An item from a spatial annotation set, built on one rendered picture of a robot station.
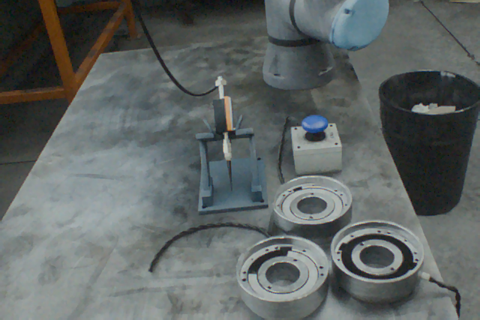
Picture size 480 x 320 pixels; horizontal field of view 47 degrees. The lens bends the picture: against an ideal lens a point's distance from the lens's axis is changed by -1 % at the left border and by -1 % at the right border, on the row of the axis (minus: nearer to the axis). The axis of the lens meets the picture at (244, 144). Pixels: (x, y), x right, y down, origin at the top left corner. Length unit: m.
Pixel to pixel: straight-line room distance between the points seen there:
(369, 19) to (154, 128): 0.43
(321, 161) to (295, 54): 0.31
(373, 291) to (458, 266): 1.27
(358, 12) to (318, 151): 0.25
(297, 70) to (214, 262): 0.50
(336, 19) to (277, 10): 0.17
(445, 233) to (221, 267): 1.37
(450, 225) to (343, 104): 1.07
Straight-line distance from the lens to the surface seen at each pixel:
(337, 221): 0.71
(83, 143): 1.05
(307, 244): 0.67
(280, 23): 1.08
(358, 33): 0.96
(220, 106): 0.78
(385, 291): 0.63
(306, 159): 0.84
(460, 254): 1.93
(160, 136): 1.01
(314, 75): 1.10
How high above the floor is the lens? 1.28
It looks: 31 degrees down
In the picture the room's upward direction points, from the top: 7 degrees counter-clockwise
